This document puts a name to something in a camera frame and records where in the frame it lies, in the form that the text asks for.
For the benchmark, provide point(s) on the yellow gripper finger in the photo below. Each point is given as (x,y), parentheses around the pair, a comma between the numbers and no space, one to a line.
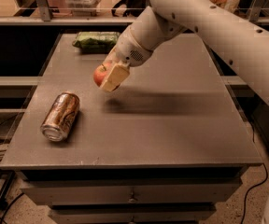
(116,73)
(111,57)

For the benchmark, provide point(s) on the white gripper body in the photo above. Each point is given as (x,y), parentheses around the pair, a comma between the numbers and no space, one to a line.
(131,52)

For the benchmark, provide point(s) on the red apple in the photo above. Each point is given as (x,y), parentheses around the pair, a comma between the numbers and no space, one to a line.
(100,73)

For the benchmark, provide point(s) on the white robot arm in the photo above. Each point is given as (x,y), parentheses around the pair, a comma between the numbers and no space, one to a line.
(241,44)

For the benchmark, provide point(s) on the orange soda can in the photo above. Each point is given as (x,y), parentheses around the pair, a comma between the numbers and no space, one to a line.
(58,123)

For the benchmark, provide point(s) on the green chip bag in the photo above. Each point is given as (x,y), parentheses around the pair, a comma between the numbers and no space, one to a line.
(96,42)

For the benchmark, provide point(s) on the black backpack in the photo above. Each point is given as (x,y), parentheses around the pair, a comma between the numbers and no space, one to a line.
(133,7)

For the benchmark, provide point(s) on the grey metal railing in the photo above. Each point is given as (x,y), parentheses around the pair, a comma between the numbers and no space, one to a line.
(49,12)

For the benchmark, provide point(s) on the upper drawer with knob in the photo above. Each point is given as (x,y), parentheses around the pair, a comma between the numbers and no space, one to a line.
(130,192)

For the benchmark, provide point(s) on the drawer with knob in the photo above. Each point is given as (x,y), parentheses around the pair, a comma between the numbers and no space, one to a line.
(138,214)
(130,192)

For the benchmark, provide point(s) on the lower drawer with knob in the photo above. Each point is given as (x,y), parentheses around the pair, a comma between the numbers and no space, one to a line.
(138,214)

